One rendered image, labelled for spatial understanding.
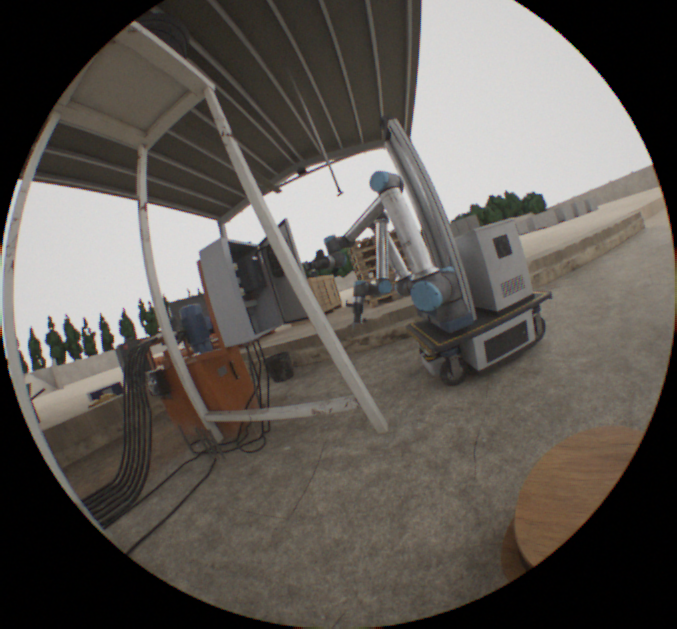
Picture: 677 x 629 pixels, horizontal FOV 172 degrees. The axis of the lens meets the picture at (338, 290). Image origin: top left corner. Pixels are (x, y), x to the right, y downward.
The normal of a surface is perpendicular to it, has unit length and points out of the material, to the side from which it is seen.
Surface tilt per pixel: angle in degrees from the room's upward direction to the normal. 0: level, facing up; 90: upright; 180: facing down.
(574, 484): 0
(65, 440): 90
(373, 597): 0
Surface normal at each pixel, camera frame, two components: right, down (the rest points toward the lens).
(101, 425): 0.92, -0.31
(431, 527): -0.32, -0.95
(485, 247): -0.08, 0.04
